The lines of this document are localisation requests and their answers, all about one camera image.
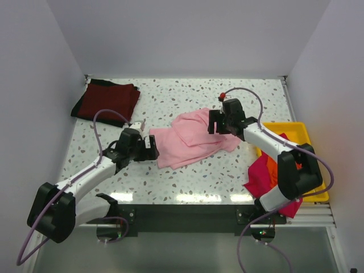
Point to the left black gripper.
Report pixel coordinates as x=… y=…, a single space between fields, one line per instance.
x=148 y=153

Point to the yellow plastic bin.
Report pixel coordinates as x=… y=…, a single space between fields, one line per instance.
x=301 y=133

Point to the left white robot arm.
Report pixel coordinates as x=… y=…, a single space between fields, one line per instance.
x=57 y=209

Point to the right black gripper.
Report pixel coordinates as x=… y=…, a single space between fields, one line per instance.
x=214 y=115

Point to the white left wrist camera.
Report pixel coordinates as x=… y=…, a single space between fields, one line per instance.
x=138 y=125

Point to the pink t shirt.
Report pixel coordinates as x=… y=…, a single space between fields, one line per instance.
x=187 y=140

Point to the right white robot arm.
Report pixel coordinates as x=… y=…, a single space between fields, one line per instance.
x=305 y=181

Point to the folded dark red t shirt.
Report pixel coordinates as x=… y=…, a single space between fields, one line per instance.
x=109 y=103

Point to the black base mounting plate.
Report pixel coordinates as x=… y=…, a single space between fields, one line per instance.
x=188 y=218

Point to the orange t shirt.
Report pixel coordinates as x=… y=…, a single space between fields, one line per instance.
x=272 y=168

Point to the magenta t shirt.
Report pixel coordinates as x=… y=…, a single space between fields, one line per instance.
x=258 y=179

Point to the folded black t shirt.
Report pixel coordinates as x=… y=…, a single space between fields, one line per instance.
x=85 y=96

